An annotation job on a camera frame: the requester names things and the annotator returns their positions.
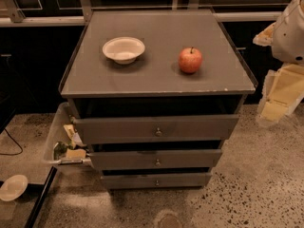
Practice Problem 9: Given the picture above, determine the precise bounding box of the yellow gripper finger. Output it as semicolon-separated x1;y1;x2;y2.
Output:
253;23;276;47

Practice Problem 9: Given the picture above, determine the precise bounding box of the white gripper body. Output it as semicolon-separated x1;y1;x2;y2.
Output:
256;64;304;124

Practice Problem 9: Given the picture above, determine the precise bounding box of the grey bottom drawer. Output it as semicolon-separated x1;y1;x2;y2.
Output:
101;172;211;189

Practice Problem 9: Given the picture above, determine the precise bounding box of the grey drawer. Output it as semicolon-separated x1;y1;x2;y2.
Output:
101;172;211;189
89;149;222;170
74;115;238;144

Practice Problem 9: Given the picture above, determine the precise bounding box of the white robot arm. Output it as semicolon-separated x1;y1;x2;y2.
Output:
253;0;304;127

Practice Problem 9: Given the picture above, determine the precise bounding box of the grey drawer cabinet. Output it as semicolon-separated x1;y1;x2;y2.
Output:
60;9;257;177

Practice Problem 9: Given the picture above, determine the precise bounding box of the grey middle drawer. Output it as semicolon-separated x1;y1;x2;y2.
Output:
89;149;222;170

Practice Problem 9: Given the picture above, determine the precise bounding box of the grey top drawer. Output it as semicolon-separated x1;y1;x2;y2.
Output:
74;115;238;144

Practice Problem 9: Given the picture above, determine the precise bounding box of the red apple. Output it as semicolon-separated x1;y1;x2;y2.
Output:
178;47;202;74

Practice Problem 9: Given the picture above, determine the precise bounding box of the white bowl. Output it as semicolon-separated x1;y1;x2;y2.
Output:
102;37;145;65

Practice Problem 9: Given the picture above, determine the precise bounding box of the yellow snack packet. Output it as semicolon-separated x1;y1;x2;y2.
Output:
66;149;86;160

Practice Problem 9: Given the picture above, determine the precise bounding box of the clear plastic bin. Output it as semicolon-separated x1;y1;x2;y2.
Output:
43;103;91;171

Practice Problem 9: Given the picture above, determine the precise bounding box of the metal railing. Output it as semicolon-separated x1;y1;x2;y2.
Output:
0;0;292;24

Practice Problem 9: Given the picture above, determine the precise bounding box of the white plate on floor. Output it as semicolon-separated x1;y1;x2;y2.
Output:
0;175;29;201

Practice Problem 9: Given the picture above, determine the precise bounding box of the black cable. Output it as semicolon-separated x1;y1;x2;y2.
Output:
0;127;25;157

